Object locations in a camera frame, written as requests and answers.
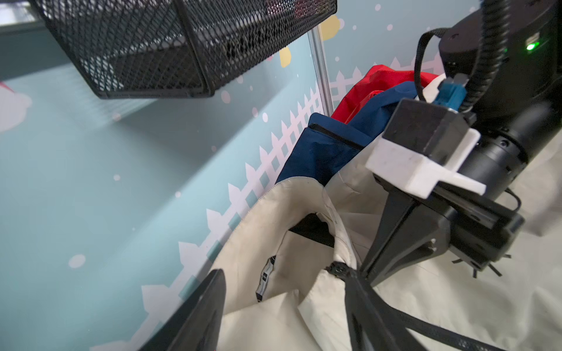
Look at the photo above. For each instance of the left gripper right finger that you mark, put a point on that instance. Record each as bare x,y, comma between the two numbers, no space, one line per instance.
372,324

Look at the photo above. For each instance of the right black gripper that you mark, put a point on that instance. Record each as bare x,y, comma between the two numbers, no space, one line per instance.
482,232

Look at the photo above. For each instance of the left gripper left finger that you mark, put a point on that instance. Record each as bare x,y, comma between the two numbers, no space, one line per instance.
196,324

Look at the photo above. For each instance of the cream beige jacket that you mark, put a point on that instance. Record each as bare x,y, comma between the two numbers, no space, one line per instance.
279,295

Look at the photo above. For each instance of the navy blue jacket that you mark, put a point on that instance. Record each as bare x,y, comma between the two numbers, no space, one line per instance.
327,145

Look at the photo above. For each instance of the red jacket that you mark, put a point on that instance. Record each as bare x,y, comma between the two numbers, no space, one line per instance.
378,79

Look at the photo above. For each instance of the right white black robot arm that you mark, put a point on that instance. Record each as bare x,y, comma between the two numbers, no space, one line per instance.
489,100

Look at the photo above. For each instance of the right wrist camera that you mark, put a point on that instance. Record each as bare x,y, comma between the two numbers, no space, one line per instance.
423,145

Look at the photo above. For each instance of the black wire mesh basket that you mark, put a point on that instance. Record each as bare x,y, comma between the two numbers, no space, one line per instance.
173,49

